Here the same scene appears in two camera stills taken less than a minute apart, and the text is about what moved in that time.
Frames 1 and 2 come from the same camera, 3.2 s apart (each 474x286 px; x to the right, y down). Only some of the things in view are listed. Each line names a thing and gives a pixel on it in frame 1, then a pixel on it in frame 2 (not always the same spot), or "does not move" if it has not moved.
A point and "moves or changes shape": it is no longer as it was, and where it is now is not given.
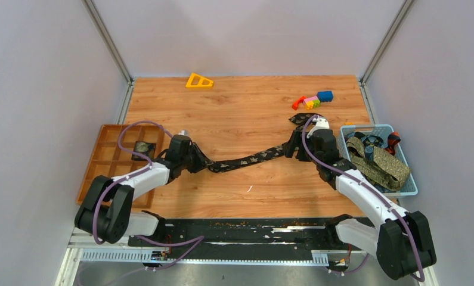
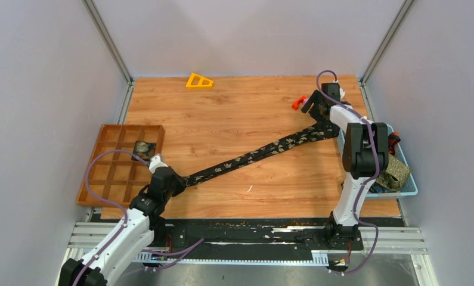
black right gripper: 296,140 → 315,99
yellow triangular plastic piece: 198,81 does not move
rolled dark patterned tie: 145,148 does not move
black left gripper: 202,159 → 181,183
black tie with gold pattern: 225,165 moves or changes shape
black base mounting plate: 250,234 does not move
